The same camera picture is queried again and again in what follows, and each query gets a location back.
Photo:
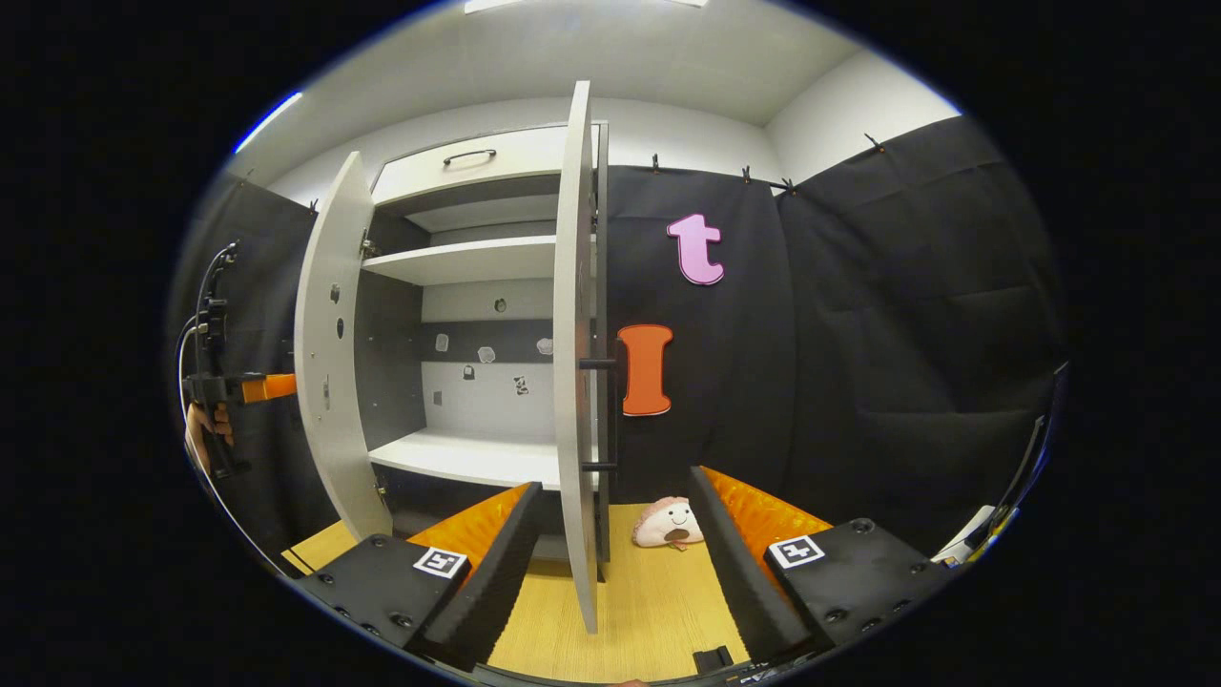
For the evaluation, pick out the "beige door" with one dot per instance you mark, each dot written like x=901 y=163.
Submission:
x=343 y=458
x=572 y=334

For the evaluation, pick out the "black backdrop cloth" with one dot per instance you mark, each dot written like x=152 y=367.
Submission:
x=858 y=334

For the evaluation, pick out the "double-door shoe cabinet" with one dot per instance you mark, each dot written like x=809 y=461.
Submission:
x=486 y=410

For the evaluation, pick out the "white flat object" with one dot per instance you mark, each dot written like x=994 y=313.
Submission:
x=965 y=536

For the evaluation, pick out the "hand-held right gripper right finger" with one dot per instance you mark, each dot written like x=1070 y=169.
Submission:
x=739 y=582

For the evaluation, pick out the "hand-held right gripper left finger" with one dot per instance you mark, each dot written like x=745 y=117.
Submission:
x=496 y=592

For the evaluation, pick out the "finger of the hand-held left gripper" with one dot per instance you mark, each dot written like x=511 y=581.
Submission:
x=272 y=387

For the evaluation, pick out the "white cabinet shelf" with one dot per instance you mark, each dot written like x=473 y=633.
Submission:
x=458 y=262
x=467 y=458

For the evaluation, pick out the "pink plush toy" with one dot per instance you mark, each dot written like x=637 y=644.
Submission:
x=668 y=523

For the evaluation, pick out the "long ceiling light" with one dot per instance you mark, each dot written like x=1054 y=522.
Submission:
x=496 y=5

